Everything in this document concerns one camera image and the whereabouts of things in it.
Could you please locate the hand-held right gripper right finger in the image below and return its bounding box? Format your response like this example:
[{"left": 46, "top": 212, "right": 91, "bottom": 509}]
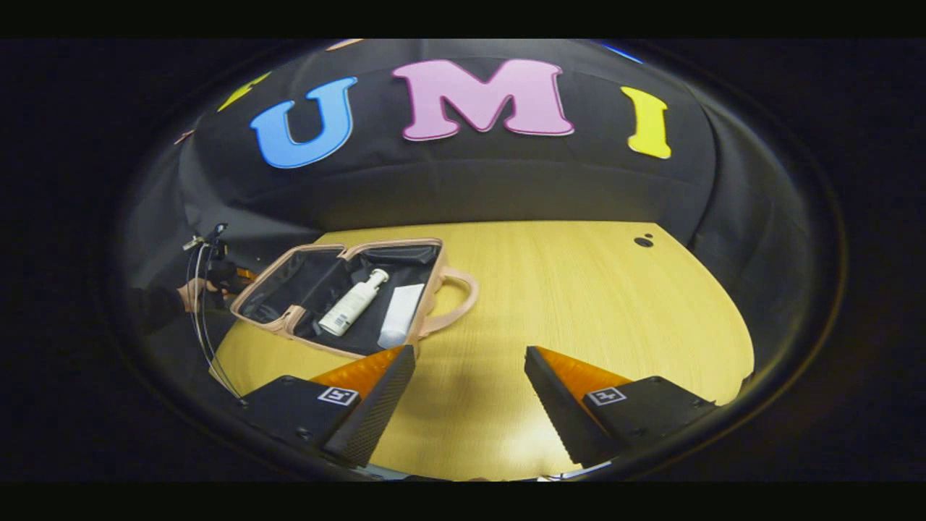
[{"left": 524, "top": 345, "right": 718, "bottom": 469}]

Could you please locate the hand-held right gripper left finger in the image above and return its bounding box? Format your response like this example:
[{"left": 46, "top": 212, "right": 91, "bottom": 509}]
[{"left": 238, "top": 345, "right": 417, "bottom": 468}]

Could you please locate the pink suitcase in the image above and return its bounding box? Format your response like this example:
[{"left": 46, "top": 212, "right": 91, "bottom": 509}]
[{"left": 229, "top": 237, "right": 480, "bottom": 361}]

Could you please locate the white cream tube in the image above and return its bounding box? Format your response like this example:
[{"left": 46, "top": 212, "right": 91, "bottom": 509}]
[{"left": 377, "top": 283, "right": 427, "bottom": 350}]

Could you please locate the white pump bottle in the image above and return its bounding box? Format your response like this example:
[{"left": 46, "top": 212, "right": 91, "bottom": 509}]
[{"left": 318, "top": 268, "right": 391, "bottom": 338}]

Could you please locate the black backdrop cloth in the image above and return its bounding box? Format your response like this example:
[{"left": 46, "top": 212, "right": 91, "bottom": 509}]
[{"left": 119, "top": 40, "right": 840, "bottom": 341}]

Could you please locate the ceiling light strip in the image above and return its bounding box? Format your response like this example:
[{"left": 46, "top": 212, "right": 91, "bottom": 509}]
[{"left": 599, "top": 41, "right": 644, "bottom": 64}]

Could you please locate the thin black cable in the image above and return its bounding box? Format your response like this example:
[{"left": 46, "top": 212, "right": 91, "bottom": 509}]
[{"left": 184, "top": 235, "right": 245, "bottom": 400}]

